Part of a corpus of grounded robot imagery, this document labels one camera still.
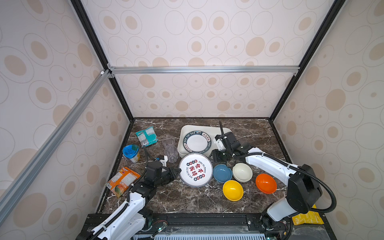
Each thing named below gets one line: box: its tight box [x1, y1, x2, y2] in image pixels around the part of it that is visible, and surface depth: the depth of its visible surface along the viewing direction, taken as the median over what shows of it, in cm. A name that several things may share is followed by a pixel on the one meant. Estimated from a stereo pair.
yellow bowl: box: [222, 180, 244, 202], surface depth 83 cm
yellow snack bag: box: [292, 204, 325, 226], surface depth 75 cm
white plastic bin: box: [177, 125, 232, 158], surface depth 106 cm
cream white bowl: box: [232, 162, 253, 183], surface depth 88 cm
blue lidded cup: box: [122, 144, 140, 163], surface depth 91 cm
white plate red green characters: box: [179, 153, 214, 188], surface depth 85 cm
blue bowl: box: [213, 164, 233, 183], surface depth 91 cm
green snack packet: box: [135, 126, 158, 148], surface depth 108 cm
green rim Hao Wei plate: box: [183, 130, 212, 154], surface depth 106 cm
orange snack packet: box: [106, 166, 141, 198], surface depth 87 cm
